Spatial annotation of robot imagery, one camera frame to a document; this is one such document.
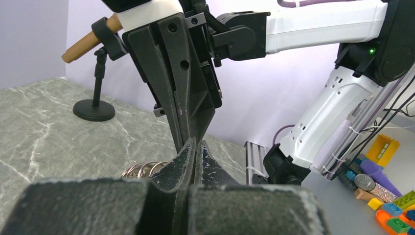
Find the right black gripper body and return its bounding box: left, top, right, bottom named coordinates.
left=181, top=0, right=271, bottom=108

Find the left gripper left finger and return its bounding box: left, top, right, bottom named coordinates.
left=1, top=138, right=197, bottom=235

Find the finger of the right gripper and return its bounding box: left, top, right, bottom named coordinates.
left=122, top=25, right=184, bottom=152
left=158, top=13, right=215, bottom=151

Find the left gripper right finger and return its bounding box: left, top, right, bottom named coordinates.
left=188, top=141, right=330, bottom=235

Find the metal disc with keyrings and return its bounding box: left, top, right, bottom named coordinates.
left=121, top=161, right=169, bottom=179

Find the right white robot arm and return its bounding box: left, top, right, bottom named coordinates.
left=118, top=0, right=415, bottom=185

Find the black microphone stand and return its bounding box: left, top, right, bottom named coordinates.
left=72, top=14, right=128, bottom=122

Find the gold microphone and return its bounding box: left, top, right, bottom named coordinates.
left=61, top=13, right=123, bottom=63

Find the glitter toy microphone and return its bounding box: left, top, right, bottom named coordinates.
left=354, top=174, right=398, bottom=203

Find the purple toy cone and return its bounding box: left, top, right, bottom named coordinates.
left=360, top=160, right=402, bottom=197

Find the yellow toy brick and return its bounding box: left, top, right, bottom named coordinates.
left=366, top=134, right=400, bottom=167

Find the orange tray with bricks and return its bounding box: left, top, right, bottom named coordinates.
left=375, top=190, right=415, bottom=235

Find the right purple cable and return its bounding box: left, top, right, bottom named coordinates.
left=272, top=124, right=296, bottom=146

